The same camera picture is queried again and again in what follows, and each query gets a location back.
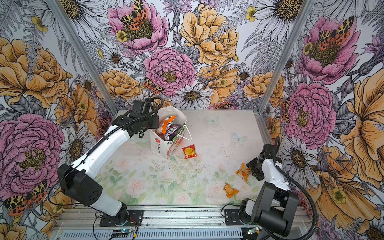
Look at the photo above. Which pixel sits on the aluminium frame post left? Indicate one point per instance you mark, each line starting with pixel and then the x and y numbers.
pixel 69 30

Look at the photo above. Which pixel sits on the green circuit board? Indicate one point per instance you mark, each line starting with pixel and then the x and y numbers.
pixel 125 234

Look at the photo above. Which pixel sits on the purple Fox's candy bag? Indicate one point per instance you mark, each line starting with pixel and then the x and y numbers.
pixel 171 133

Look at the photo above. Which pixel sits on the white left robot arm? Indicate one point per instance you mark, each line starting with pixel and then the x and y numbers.
pixel 78 180

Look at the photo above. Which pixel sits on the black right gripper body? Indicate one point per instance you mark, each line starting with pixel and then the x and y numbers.
pixel 256 170

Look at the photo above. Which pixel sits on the white floral paper bag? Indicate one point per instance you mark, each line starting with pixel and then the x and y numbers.
pixel 164 149

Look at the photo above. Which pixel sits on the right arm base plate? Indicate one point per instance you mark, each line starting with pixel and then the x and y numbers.
pixel 236 217

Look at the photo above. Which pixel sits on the orange mango snack packet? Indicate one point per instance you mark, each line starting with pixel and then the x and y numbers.
pixel 166 123

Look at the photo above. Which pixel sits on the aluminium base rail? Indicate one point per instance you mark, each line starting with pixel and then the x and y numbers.
pixel 159 223

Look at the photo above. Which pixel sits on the aluminium frame post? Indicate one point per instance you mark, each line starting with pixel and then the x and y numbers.
pixel 69 30
pixel 300 23

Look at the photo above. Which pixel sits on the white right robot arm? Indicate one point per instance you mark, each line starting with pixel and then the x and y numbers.
pixel 276 205

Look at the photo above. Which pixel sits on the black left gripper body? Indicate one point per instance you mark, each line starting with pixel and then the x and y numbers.
pixel 150 122

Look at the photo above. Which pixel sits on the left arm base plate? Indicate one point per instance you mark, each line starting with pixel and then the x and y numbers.
pixel 128 218

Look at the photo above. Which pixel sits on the small orange snack packet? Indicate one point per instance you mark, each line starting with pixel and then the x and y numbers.
pixel 230 192

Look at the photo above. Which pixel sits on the aluminium frame post right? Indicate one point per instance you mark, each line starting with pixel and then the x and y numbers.
pixel 300 23

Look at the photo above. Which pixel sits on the orange wrapper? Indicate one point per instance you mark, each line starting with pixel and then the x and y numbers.
pixel 244 172

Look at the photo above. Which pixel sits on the small red snack packet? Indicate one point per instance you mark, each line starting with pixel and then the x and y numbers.
pixel 189 152

